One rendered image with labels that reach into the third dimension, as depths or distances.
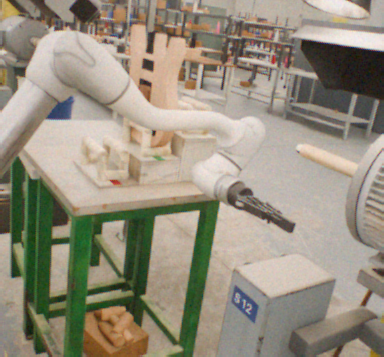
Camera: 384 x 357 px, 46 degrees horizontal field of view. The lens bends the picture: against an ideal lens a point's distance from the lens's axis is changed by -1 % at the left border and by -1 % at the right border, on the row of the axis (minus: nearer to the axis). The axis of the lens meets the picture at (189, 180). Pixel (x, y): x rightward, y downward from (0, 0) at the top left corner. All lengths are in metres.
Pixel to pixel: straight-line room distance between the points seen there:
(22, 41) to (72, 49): 1.97
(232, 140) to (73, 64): 0.55
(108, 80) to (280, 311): 0.67
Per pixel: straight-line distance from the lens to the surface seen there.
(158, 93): 1.58
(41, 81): 1.25
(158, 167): 1.61
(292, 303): 0.78
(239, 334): 0.81
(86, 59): 1.11
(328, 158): 1.05
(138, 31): 1.77
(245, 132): 1.42
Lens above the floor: 1.50
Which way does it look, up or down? 19 degrees down
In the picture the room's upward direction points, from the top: 9 degrees clockwise
